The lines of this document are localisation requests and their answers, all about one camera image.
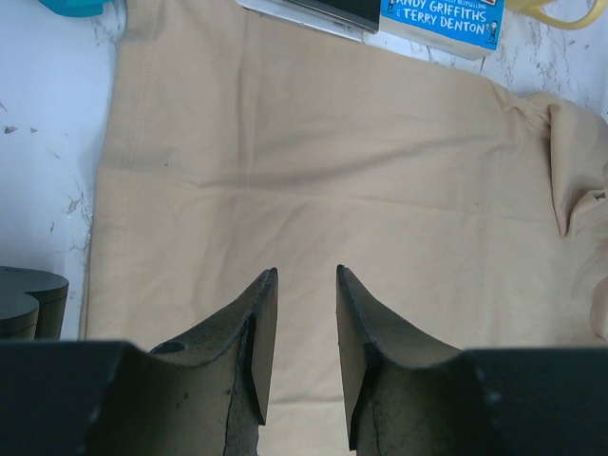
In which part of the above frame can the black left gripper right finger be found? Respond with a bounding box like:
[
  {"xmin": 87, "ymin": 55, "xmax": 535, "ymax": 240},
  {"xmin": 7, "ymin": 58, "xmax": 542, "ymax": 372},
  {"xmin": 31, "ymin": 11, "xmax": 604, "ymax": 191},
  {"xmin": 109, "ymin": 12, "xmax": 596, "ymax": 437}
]
[{"xmin": 336, "ymin": 266, "xmax": 607, "ymax": 455}]

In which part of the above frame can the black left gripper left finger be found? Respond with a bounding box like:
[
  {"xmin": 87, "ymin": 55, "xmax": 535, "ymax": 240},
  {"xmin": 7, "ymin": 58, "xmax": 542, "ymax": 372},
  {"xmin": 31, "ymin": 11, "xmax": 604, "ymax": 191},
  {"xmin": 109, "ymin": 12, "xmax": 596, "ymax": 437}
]
[{"xmin": 1, "ymin": 269, "xmax": 278, "ymax": 455}]

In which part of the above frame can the beige t shirt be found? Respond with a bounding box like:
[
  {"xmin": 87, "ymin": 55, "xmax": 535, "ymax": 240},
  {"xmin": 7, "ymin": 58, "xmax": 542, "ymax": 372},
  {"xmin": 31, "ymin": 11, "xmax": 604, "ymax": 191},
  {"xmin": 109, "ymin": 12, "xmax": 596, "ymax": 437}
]
[{"xmin": 86, "ymin": 1, "xmax": 607, "ymax": 455}]

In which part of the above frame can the teal t shirt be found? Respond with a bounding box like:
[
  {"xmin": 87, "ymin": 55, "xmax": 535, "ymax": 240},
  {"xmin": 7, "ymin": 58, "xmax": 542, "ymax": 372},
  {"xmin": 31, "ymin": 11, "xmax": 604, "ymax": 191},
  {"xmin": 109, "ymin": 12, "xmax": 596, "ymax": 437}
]
[{"xmin": 39, "ymin": 0, "xmax": 110, "ymax": 18}]

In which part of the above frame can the blue treehouse book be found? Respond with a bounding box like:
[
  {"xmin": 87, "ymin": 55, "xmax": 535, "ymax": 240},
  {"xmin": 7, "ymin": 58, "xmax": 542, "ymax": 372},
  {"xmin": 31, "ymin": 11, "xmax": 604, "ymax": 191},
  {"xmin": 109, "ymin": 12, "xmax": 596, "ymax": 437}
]
[{"xmin": 379, "ymin": 0, "xmax": 504, "ymax": 61}]

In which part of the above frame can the black orange-edged notebook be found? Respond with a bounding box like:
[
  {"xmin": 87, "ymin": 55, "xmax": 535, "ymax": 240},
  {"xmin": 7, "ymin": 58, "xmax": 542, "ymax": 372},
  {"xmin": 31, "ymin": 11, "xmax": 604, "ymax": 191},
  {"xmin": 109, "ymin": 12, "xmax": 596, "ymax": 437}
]
[{"xmin": 236, "ymin": 0, "xmax": 379, "ymax": 42}]

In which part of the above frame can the yellow mug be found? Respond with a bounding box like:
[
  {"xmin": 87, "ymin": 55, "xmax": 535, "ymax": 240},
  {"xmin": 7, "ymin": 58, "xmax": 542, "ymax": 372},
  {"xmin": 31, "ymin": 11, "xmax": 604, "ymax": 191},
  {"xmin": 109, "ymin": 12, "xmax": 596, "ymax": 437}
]
[{"xmin": 505, "ymin": 0, "xmax": 602, "ymax": 30}]

